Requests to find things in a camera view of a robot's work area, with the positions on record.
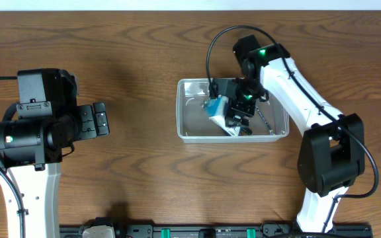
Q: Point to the yellow black screwdriver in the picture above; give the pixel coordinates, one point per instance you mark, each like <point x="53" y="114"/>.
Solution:
<point x="243" y="130"/>

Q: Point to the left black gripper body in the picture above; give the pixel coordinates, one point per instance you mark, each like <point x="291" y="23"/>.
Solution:
<point x="86" y="120"/>

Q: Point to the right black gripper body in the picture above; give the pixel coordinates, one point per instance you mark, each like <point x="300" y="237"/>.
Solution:
<point x="242" y="109"/>

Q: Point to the clear plastic container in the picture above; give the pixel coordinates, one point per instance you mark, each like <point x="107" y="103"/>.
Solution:
<point x="193" y="125"/>

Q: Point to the silver combination wrench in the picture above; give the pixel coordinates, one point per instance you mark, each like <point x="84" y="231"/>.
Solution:
<point x="270" y="129"/>

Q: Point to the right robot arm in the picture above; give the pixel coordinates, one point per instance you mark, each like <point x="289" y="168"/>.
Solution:
<point x="331" y="156"/>

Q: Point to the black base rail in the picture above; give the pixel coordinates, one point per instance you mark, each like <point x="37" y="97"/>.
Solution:
<point x="104" y="227"/>

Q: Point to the blue white small box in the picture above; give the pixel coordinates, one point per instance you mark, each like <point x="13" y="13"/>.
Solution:
<point x="216" y="110"/>

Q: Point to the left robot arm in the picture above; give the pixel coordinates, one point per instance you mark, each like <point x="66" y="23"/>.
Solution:
<point x="31" y="154"/>

